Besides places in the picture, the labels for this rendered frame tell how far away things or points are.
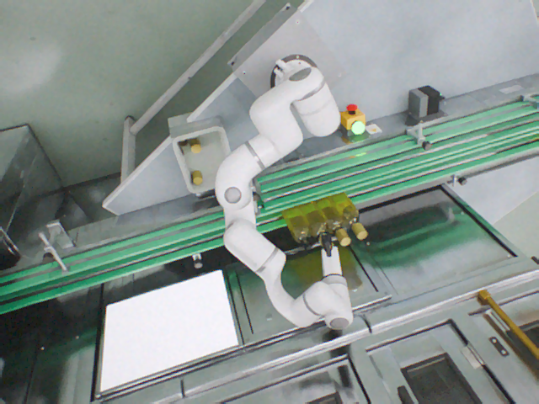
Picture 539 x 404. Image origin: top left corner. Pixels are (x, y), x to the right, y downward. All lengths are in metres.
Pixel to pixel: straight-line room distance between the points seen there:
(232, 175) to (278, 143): 0.14
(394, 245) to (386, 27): 0.74
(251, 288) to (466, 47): 1.15
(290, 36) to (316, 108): 0.33
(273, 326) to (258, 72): 0.76
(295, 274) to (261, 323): 0.21
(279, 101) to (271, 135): 0.08
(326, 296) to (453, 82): 1.03
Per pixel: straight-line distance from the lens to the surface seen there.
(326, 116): 1.03
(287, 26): 1.28
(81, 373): 1.48
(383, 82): 1.59
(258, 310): 1.35
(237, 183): 1.00
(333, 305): 1.08
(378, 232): 1.59
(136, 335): 1.43
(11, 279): 1.62
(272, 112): 0.98
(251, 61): 1.28
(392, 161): 1.56
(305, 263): 1.45
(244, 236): 1.03
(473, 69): 1.80
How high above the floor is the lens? 2.05
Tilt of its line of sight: 52 degrees down
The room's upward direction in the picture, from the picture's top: 155 degrees clockwise
